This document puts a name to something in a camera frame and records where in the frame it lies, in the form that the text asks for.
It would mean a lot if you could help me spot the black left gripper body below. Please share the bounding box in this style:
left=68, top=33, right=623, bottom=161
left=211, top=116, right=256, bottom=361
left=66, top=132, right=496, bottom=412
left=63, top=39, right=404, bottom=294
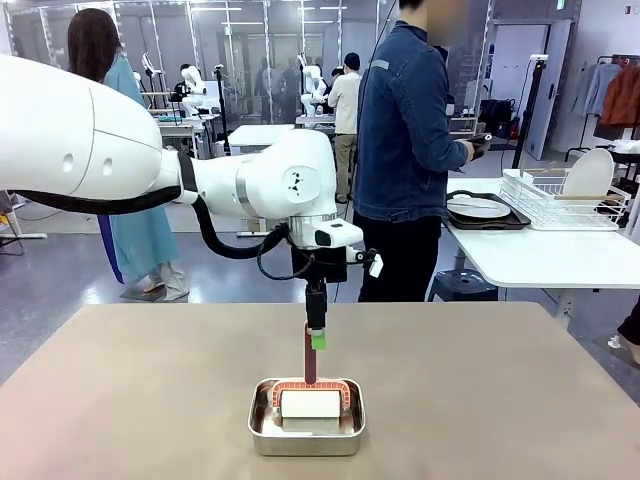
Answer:
left=290, top=246, right=349, bottom=297

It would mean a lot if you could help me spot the red handled lint roller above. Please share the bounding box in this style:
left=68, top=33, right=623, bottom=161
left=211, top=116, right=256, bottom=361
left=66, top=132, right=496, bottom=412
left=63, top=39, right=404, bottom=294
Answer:
left=271, top=321, right=356, bottom=420

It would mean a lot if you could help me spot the black handheld device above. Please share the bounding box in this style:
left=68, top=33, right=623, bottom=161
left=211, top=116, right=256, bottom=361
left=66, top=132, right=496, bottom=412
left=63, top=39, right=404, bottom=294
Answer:
left=468, top=131, right=494, bottom=161

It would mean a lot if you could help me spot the dark brown handled tray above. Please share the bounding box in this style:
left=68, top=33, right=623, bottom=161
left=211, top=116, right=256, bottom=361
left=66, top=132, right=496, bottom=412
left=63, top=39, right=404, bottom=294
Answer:
left=444, top=189, right=531, bottom=227

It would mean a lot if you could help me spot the person's right denim forearm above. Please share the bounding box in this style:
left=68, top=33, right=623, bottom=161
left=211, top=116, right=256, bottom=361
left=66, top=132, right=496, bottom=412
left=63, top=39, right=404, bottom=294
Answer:
left=428, top=137, right=474, bottom=175

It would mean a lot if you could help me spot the person's right hand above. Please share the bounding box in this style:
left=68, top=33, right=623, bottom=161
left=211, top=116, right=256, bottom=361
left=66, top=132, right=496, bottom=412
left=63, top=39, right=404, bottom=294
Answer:
left=461, top=138, right=489, bottom=164

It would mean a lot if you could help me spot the rectangular stainless steel tin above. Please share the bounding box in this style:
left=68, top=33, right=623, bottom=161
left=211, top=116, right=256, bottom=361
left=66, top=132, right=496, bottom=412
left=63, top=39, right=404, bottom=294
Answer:
left=247, top=377, right=367, bottom=458

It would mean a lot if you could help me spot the person in denim jacket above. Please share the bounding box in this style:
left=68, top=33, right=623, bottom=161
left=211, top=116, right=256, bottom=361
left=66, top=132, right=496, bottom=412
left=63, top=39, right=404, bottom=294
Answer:
left=351, top=0, right=492, bottom=303

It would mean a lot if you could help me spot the black plastic stool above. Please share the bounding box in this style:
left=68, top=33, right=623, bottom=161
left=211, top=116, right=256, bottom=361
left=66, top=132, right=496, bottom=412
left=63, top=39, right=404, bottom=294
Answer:
left=426, top=269, right=500, bottom=303

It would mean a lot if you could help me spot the white standing desk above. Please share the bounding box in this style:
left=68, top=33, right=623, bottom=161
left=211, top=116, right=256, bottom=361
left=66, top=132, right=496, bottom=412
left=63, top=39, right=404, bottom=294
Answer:
left=226, top=124, right=297, bottom=157

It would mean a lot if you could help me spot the black-haired person in white sweater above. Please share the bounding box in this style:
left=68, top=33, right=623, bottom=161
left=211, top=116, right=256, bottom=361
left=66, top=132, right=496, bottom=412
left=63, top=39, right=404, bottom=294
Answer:
left=326, top=51, right=363, bottom=204

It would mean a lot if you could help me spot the long-haired woman in teal cloak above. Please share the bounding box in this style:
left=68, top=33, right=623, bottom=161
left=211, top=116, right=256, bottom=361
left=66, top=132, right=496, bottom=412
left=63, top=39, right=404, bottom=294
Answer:
left=66, top=7, right=192, bottom=303

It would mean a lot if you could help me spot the white rounded side table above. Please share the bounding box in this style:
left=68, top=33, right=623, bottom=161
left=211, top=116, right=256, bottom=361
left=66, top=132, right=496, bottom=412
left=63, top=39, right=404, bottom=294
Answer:
left=441, top=176, right=640, bottom=321

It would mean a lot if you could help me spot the black bag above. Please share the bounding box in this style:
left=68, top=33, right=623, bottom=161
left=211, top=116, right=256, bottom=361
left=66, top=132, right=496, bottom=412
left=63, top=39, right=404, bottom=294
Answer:
left=480, top=98, right=522, bottom=143

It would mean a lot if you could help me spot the black tripod stand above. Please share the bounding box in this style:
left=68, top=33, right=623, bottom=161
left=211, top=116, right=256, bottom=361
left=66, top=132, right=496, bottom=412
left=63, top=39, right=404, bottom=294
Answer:
left=513, top=53, right=551, bottom=174

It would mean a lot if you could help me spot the bystander leg in black trousers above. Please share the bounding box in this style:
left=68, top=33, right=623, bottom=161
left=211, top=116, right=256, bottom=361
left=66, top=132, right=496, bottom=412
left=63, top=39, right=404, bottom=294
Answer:
left=606, top=301, right=640, bottom=364

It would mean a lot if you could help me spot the light blue hanging shirt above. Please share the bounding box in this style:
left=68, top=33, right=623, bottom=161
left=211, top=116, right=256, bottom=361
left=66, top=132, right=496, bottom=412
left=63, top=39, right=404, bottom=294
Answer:
left=570, top=61, right=622, bottom=118

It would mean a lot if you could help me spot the orange hanging jacket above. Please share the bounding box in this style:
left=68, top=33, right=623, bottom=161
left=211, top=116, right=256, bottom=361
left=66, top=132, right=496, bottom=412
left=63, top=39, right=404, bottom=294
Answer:
left=599, top=63, right=640, bottom=129

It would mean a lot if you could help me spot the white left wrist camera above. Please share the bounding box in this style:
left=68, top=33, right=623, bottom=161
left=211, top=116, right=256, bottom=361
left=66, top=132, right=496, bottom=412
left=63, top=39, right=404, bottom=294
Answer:
left=348, top=246, right=385, bottom=279

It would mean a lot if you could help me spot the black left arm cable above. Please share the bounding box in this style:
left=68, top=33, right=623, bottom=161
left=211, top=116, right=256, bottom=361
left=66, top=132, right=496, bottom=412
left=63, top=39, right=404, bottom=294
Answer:
left=8, top=187, right=314, bottom=282

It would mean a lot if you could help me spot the white wire dish rack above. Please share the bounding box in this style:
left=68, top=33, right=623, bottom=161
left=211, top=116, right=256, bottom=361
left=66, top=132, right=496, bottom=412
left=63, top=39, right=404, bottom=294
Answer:
left=499, top=166, right=633, bottom=233

